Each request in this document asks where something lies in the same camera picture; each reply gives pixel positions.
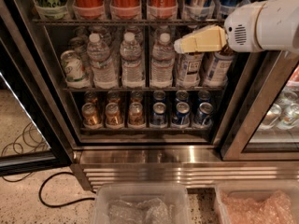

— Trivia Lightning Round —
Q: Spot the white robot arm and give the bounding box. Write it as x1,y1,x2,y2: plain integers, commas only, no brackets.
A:
174,0,299,54

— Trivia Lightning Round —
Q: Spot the right iced tea bottle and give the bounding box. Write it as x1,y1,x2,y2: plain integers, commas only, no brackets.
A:
203,47,235,87

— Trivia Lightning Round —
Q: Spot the clear plastic bin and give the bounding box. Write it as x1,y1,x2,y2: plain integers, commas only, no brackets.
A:
91,182,192,224

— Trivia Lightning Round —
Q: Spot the middle gold can front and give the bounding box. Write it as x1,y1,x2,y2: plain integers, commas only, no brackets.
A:
105,103,123,129

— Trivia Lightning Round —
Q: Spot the open fridge glass door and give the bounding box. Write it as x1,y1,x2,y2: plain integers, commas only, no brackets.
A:
0,0,71,176

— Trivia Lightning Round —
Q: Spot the iced tea bottle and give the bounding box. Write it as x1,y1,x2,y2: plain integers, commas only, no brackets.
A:
176,52,204,88
203,47,235,87

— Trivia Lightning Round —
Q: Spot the middle water bottle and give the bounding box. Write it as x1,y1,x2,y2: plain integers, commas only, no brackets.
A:
120,32,145,88

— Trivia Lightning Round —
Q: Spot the right fridge glass door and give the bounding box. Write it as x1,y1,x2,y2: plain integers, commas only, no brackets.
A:
221,0,299,161

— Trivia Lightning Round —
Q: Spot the right coca-cola can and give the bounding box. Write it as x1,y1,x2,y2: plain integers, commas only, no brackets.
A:
149,0,177,20

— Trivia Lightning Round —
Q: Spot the right water bottle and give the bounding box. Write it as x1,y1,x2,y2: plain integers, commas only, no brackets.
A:
150,33,175,88

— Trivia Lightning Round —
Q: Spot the gold can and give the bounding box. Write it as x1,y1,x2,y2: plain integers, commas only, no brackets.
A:
81,103,102,129
105,103,123,129
128,102,145,128

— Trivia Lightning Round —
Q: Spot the steel fridge base grille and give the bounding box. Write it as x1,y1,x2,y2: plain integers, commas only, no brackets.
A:
70,147,299,190

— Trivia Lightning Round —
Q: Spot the clear bubble wrap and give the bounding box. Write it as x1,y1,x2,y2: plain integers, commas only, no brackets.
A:
108,198,173,224

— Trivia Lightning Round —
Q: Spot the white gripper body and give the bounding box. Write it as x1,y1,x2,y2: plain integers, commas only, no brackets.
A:
224,2,264,52

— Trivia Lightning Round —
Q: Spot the right blue can front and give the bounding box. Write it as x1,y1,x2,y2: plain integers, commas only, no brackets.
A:
192,102,214,129

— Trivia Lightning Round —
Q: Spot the coca-cola can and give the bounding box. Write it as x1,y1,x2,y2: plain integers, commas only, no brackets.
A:
149,0,177,20
110,0,140,20
73,0,106,20

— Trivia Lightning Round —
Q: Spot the left coca-cola can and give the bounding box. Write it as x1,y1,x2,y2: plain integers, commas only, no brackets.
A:
73,0,106,20

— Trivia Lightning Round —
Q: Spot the middle blue can front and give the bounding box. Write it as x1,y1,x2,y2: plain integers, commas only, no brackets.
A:
171,102,190,127

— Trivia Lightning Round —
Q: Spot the blue silver redbull can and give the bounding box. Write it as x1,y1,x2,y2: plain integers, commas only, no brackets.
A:
184,0,212,20

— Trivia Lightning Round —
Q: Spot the black power cable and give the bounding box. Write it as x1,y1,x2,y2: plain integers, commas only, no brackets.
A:
37,171,96,209

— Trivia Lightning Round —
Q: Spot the silver can behind right door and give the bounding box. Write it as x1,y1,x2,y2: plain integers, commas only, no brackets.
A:
277,103,299,130

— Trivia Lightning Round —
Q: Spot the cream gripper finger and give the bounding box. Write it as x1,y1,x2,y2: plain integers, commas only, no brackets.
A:
174,32,227,54
184,25,225,41

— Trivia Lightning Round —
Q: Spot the right gold can front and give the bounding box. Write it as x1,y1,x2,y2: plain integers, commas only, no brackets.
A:
128,102,145,128

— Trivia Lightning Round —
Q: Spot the left iced tea bottle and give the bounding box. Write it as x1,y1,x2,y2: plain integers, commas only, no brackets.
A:
176,52,204,88

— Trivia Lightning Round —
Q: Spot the left gold can front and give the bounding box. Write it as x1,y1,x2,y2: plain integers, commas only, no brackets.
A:
81,103,102,129

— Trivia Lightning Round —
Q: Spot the left blue can front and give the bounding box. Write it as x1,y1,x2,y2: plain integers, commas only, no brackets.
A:
149,102,167,128

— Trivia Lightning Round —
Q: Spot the left water bottle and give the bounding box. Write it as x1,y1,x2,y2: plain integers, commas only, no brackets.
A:
87,34,118,89

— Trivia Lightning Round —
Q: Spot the water bottle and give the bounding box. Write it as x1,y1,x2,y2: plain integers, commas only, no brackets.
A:
87,34,118,89
150,33,175,88
120,32,145,88

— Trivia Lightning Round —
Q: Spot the middle coca-cola can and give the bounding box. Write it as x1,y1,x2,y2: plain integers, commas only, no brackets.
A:
110,0,140,20

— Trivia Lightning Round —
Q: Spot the bin with pink bubble wrap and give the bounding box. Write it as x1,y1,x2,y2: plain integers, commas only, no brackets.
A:
214,180,299,224

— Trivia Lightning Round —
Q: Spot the pink bubble wrap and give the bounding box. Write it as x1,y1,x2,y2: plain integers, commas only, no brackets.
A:
221,190,297,224

